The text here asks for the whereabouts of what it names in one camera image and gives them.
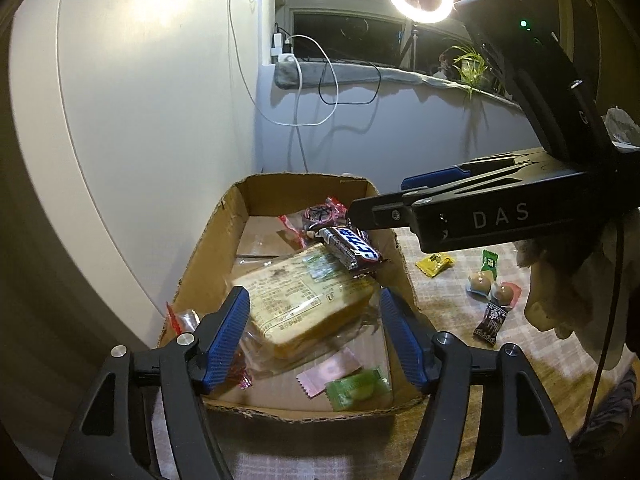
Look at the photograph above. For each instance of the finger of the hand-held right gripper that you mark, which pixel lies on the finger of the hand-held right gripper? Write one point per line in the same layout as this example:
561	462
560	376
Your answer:
380	212
435	177

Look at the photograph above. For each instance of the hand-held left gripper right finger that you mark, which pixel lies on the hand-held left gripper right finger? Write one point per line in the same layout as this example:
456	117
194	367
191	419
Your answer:
405	342

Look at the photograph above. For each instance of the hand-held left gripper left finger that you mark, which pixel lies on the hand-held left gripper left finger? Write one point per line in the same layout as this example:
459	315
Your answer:
225	342

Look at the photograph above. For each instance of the small red foil wrapper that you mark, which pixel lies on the small red foil wrapper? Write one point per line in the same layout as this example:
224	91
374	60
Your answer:
242	375

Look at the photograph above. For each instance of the Snickers bar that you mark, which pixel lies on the Snickers bar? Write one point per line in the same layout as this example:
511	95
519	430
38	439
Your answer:
355	252

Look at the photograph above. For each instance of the red-topped bag of dark snacks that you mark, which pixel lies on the red-topped bag of dark snacks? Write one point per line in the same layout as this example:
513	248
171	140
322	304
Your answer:
320	215

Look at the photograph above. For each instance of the bread loaf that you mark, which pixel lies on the bread loaf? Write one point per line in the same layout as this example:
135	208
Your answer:
295	300

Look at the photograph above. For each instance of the pink wafer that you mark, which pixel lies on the pink wafer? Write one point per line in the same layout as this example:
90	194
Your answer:
327	370

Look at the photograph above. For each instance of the brown cardboard box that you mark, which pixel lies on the brown cardboard box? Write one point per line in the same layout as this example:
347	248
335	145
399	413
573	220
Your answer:
210	250

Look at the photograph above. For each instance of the person's right hand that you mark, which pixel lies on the person's right hand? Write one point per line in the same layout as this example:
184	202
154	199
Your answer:
560	305

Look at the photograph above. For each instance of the yellow wrapped candy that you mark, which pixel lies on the yellow wrapped candy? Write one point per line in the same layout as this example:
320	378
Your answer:
435	264

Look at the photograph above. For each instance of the small dark chocolate bar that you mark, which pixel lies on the small dark chocolate bar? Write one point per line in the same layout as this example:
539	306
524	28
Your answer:
490	322

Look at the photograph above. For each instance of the potted spider plant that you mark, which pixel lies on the potted spider plant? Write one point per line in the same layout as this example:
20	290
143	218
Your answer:
470	67

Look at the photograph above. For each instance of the round brown jelly candy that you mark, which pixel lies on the round brown jelly candy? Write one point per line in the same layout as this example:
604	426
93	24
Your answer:
479	282

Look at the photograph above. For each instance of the green and white wrapped candy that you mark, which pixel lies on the green and white wrapped candy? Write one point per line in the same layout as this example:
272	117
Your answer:
491	262

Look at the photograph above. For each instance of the round pink jelly candy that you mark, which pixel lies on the round pink jelly candy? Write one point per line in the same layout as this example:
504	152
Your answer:
505	292

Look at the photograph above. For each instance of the black tripod stand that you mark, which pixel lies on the black tripod stand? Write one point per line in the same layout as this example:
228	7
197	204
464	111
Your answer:
411	45

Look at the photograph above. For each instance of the grey windowsill cloth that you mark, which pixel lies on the grey windowsill cloth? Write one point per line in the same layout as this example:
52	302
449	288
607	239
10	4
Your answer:
350	70

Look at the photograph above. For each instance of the window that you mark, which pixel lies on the window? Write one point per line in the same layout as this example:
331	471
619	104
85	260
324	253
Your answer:
350	25

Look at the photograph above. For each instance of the white power strip with chargers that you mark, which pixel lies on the white power strip with chargers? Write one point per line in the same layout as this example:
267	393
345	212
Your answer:
280	47

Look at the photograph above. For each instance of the striped cloth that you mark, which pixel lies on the striped cloth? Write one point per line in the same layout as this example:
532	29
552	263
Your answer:
615	410

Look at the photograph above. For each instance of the white wardrobe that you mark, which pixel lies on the white wardrobe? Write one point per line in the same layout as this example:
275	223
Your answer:
125	110

